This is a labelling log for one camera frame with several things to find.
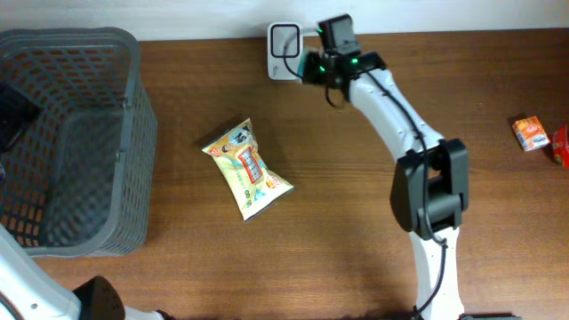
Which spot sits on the red Hacks candy bag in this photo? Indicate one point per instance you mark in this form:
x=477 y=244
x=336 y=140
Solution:
x=559 y=141

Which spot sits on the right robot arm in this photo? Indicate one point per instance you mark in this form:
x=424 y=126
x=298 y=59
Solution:
x=430 y=189

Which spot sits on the green tissue pack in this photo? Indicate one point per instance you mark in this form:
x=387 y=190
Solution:
x=301 y=64

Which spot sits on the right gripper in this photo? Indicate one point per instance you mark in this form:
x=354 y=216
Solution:
x=311 y=67

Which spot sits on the grey plastic mesh basket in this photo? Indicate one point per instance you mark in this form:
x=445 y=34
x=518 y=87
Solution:
x=78 y=183

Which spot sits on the orange tissue pack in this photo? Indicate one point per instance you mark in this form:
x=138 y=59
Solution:
x=530 y=133

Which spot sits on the white barcode scanner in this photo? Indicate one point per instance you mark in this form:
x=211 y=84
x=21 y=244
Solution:
x=284 y=50

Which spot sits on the yellow snack bag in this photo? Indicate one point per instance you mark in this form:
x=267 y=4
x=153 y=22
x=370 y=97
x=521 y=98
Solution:
x=253 y=185

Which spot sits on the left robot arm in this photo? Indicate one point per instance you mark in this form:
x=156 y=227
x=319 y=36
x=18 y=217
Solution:
x=27 y=292

